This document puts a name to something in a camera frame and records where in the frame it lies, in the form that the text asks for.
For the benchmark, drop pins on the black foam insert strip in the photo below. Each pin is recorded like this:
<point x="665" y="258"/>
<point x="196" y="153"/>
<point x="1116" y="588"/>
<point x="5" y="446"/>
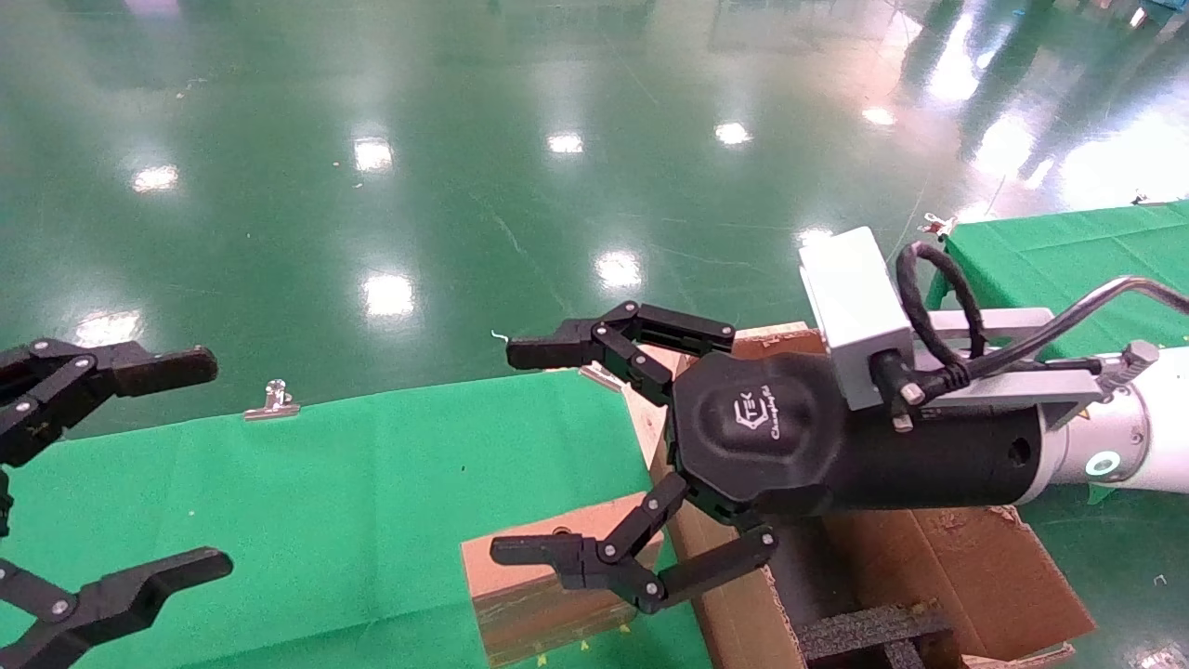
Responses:
<point x="864" y="632"/>

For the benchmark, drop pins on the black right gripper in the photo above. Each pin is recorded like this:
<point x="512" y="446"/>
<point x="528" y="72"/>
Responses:
<point x="771" y="437"/>

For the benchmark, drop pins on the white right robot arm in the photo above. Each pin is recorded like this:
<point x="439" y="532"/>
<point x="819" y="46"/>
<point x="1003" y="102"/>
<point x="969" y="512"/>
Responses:
<point x="1152" y="418"/>

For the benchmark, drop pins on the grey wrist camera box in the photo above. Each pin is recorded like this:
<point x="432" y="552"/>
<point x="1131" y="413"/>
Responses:
<point x="855" y="307"/>

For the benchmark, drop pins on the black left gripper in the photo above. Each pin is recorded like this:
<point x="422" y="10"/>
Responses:
<point x="4" y="506"/>

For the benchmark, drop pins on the large open brown carton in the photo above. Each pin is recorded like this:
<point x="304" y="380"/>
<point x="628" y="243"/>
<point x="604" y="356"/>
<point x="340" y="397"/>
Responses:
<point x="975" y="576"/>

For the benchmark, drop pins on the small brown cardboard box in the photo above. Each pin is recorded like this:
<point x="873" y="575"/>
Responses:
<point x="520" y="632"/>

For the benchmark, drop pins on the grey metal camera bracket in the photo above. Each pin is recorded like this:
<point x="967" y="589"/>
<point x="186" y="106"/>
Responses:
<point x="1012" y="386"/>

